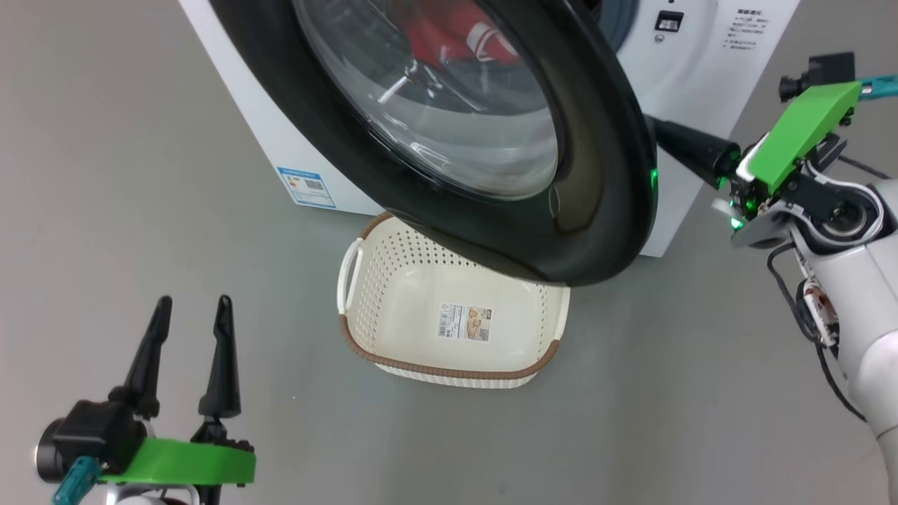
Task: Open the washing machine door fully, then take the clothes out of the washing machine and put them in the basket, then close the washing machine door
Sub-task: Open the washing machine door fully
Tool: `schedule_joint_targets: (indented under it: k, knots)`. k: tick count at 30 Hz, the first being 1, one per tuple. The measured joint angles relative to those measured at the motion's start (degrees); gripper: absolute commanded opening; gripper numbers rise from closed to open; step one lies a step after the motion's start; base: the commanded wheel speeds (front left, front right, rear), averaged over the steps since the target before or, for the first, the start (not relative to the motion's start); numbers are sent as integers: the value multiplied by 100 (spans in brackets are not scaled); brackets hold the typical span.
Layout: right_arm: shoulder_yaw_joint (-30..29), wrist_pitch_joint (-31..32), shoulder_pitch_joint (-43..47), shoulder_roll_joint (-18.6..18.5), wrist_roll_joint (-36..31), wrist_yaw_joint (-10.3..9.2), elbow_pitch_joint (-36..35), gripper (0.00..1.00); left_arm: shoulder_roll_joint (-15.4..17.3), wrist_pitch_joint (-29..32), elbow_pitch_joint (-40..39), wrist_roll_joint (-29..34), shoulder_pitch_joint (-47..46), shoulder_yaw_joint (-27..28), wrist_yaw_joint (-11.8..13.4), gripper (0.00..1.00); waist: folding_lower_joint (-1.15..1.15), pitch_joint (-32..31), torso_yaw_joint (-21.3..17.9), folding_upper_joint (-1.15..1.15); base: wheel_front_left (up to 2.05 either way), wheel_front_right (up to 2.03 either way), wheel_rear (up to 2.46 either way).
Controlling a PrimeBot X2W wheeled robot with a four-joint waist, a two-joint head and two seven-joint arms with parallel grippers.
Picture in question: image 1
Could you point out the left gripper body green plate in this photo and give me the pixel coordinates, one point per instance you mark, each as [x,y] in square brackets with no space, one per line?
[189,463]

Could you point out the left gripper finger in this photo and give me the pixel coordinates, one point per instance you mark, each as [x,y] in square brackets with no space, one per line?
[222,365]
[147,358]

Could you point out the right gripper body green plate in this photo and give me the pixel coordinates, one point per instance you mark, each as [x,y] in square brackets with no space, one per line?
[800,133]

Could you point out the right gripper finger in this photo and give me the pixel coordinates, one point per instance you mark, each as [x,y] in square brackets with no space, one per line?
[691,149]

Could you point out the black round glass washer door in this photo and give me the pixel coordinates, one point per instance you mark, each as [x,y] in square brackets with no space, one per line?
[610,210]

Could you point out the red and white garment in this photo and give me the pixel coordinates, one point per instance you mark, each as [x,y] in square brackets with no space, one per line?
[449,38]

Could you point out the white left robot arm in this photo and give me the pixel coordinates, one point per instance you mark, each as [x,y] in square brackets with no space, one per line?
[144,499]

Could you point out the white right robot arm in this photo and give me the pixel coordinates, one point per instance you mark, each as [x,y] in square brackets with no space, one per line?
[870,337]

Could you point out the white front-load washing machine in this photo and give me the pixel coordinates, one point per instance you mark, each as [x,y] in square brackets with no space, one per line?
[701,70]

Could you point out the black door latch socket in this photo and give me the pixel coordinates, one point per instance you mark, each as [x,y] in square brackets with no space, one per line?
[669,21]

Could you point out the grey rubber door gasket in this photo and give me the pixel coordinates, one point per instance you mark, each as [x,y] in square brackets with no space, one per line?
[621,21]

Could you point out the cream perforated laundry basket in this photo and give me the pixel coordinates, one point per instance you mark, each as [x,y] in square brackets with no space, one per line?
[421,315]

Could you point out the paper label in basket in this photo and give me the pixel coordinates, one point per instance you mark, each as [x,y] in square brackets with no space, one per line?
[464,322]

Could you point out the blue energy label sticker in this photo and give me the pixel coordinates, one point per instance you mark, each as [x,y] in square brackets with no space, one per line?
[306,187]

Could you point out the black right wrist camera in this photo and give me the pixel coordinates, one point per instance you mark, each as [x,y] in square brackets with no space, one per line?
[821,70]

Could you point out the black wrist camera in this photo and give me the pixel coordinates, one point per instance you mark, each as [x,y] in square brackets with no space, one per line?
[821,70]
[91,428]

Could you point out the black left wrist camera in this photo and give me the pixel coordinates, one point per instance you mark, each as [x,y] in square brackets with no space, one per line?
[91,428]

